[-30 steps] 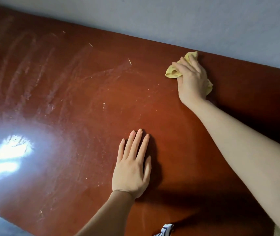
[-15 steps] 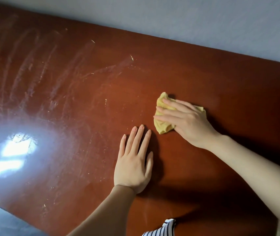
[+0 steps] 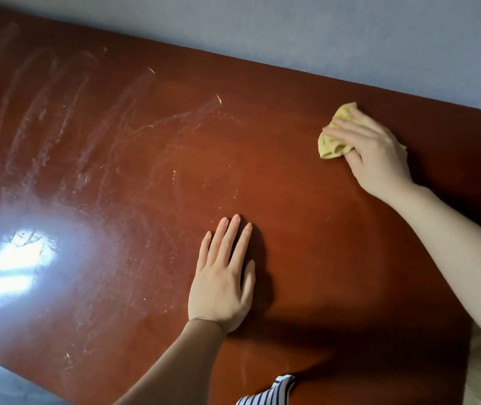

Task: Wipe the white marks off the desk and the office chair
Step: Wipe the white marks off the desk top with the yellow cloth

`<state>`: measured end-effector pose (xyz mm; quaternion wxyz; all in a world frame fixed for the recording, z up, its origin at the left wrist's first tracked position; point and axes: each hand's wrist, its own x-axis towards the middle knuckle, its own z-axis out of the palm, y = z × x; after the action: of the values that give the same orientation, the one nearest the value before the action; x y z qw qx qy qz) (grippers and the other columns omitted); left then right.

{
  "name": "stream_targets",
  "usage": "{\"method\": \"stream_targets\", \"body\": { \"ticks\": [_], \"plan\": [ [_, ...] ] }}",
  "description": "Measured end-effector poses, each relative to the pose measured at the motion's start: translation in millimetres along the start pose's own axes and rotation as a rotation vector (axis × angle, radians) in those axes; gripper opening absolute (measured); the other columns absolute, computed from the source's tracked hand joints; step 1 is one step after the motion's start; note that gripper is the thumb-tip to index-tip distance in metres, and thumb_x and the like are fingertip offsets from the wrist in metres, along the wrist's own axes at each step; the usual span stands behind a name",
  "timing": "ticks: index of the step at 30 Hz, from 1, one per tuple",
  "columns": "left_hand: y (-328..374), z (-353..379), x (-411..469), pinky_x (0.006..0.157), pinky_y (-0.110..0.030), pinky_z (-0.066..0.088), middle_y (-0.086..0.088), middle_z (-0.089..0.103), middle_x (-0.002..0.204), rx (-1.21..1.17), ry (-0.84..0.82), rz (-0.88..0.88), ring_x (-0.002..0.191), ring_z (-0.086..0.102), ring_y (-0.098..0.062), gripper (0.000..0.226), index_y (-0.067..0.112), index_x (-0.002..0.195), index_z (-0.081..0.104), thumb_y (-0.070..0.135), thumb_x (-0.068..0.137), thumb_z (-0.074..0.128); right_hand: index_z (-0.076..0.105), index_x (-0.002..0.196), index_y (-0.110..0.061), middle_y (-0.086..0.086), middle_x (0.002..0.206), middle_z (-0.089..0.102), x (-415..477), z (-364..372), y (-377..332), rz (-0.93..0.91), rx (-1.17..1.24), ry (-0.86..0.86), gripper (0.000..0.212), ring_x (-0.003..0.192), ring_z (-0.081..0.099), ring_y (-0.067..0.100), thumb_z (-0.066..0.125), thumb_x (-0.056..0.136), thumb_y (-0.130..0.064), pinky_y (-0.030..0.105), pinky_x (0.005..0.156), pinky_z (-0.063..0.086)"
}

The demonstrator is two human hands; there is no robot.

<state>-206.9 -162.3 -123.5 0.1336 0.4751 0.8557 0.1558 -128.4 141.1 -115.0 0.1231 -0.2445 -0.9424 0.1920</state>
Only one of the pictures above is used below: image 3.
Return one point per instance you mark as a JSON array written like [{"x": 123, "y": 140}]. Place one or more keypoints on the person's right forearm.
[{"x": 464, "y": 257}]

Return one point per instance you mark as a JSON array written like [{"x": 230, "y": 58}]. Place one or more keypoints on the person's left forearm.
[{"x": 177, "y": 371}]

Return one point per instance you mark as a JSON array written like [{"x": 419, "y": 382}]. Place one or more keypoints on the yellow cleaning cloth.
[{"x": 329, "y": 147}]

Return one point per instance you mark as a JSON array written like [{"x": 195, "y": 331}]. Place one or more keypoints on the person's right hand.
[{"x": 379, "y": 160}]

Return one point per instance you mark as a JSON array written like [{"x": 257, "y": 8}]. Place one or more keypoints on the red-brown wooden table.
[{"x": 181, "y": 164}]

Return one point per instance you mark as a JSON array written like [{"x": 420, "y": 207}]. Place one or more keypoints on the blue striped white apron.
[{"x": 272, "y": 392}]

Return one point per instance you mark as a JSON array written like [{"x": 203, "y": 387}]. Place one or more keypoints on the person's left hand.
[{"x": 219, "y": 295}]

